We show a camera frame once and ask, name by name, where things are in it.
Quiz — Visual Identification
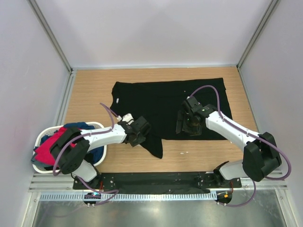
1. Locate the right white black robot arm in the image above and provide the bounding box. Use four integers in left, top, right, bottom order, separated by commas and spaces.
176, 96, 282, 187

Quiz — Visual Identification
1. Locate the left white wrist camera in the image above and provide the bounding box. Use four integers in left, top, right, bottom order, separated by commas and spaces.
117, 113, 134, 122

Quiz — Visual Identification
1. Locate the slotted grey cable duct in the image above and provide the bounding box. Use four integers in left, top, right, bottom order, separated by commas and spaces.
39, 192, 217, 201

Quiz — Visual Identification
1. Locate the right aluminium frame post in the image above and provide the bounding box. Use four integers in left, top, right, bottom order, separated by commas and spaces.
237, 0, 280, 70

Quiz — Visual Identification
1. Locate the black t shirt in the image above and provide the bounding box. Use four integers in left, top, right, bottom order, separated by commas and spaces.
110, 78, 232, 158

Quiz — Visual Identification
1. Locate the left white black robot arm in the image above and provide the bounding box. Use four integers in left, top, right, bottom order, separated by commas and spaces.
50, 114, 151, 189

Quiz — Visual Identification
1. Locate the white perforated laundry basket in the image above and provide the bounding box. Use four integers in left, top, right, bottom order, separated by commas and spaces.
32, 122, 107, 174

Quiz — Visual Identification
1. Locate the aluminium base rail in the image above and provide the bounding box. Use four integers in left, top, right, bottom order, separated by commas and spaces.
28, 174, 288, 192

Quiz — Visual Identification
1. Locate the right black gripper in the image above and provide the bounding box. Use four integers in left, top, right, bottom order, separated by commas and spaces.
176, 110, 202, 136

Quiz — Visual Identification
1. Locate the grey t shirt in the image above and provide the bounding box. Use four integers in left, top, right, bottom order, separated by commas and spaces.
31, 156, 48, 167

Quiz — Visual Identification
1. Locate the left aluminium frame post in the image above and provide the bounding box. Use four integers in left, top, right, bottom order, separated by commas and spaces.
27, 0, 73, 74

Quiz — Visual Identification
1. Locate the aluminium frame post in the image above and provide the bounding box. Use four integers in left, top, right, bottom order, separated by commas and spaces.
237, 0, 280, 70
27, 0, 73, 74

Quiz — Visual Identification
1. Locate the blue t shirt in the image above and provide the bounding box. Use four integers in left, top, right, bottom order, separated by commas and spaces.
33, 122, 103, 163

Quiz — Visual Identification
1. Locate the pink t shirt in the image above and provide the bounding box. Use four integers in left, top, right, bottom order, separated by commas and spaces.
34, 127, 67, 166

